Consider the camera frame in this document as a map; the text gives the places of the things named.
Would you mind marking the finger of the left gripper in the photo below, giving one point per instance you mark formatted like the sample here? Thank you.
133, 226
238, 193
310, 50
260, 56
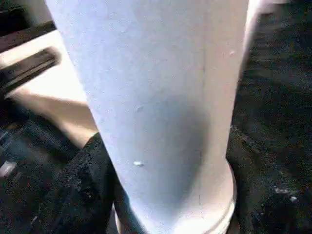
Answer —
29, 151
27, 68

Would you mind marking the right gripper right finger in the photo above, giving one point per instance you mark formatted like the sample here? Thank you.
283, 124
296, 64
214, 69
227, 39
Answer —
273, 195

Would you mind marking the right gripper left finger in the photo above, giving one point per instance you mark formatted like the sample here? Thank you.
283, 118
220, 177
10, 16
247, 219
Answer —
83, 195

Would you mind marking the white plastic table top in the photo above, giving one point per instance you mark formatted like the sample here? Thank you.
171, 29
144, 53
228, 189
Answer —
53, 87

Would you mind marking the white plastic table leg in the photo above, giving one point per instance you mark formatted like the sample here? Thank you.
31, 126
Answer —
161, 107

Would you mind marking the black plastic mat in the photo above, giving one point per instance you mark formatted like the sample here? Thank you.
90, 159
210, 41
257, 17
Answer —
278, 87

